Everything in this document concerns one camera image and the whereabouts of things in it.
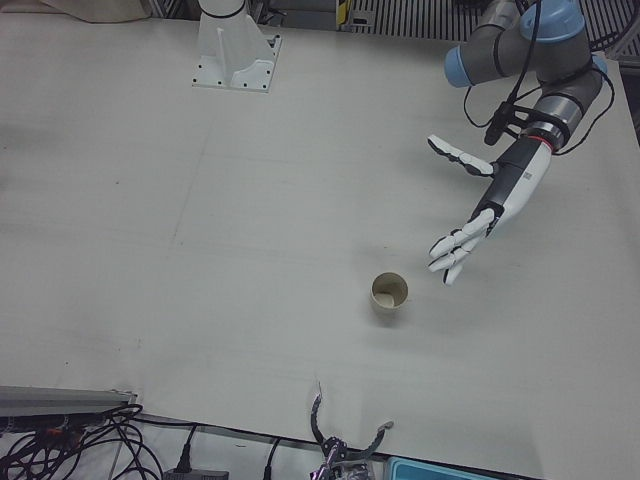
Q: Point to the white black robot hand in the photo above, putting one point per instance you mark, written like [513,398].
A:
[520,175]

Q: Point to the beige cup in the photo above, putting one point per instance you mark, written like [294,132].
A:
[387,317]

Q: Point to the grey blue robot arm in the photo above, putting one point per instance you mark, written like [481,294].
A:
[560,60]

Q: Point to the light blue plastic box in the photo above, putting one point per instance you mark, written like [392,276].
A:
[450,472]

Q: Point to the silver reacher grabber tool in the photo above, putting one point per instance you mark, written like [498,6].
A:
[337,446]

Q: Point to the black power adapter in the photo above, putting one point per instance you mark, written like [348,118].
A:
[200,475]

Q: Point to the black hub with orange ports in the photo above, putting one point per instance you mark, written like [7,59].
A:
[50,432]

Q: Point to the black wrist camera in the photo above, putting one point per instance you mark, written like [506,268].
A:
[495,127]

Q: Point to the white pedestal bracket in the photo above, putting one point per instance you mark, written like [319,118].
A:
[235,45]

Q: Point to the aluminium extrusion post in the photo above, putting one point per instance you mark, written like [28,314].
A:
[60,397]

